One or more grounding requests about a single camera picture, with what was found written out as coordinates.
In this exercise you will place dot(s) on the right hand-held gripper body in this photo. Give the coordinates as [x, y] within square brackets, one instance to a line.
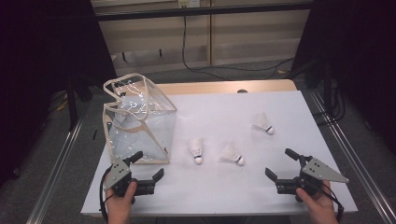
[322, 171]

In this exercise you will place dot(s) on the white shuttlecock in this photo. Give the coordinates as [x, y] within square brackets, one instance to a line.
[261, 122]
[196, 149]
[232, 154]

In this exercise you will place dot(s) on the white table mat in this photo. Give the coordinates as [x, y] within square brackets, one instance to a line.
[218, 186]

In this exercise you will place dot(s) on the white wall socket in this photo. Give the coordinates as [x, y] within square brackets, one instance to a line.
[193, 3]

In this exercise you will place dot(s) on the small yellow tag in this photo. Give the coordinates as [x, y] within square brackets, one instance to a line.
[281, 72]

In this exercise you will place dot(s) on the person's right hand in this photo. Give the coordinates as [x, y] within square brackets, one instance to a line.
[319, 203]

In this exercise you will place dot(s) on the black horizontal bar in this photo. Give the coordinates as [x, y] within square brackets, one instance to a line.
[249, 8]

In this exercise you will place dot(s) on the yellow floor item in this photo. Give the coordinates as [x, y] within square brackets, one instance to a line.
[62, 105]

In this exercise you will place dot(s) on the clear plastic tote bag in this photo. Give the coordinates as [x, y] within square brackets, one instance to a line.
[149, 130]

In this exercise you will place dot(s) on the black metal stand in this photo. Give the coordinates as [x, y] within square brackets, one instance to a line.
[72, 105]

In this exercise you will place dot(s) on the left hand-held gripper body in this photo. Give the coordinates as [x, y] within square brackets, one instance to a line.
[116, 174]

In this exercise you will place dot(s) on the black curtain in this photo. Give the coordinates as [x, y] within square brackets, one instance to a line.
[31, 62]
[367, 46]

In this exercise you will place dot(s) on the aluminium floor rail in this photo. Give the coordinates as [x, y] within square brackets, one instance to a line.
[52, 183]
[353, 157]

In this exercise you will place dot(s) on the dark round knob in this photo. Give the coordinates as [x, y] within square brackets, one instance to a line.
[242, 91]

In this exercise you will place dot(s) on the person's left hand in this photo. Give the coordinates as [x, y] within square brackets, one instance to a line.
[120, 205]

